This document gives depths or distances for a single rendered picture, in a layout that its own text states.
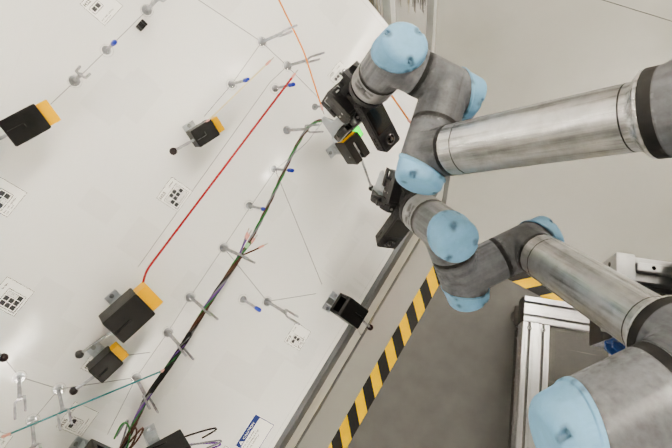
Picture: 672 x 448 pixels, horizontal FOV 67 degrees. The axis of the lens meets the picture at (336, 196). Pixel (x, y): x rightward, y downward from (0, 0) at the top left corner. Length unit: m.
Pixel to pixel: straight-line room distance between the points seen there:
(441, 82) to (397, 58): 0.09
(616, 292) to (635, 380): 0.17
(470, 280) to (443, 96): 0.31
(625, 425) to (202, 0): 0.92
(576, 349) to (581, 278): 1.21
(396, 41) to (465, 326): 1.52
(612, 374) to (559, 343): 1.38
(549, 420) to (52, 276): 0.79
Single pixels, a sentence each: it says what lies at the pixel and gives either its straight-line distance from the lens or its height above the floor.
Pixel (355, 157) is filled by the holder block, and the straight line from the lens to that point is 1.08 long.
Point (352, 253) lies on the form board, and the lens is 1.21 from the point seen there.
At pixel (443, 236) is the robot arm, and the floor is 1.33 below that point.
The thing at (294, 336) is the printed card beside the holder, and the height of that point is 0.96.
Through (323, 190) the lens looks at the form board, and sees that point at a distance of 1.15.
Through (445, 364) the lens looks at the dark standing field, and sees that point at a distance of 2.11.
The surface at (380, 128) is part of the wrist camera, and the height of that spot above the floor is 1.28.
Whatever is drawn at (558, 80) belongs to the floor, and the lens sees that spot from 2.65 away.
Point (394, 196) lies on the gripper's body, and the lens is 1.00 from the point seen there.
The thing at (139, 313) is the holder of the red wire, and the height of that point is 1.30.
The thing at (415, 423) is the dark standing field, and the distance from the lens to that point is 2.10.
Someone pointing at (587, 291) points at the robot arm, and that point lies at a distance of 0.76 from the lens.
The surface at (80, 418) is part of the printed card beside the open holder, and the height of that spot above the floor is 1.18.
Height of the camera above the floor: 2.10
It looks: 66 degrees down
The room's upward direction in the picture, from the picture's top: 19 degrees counter-clockwise
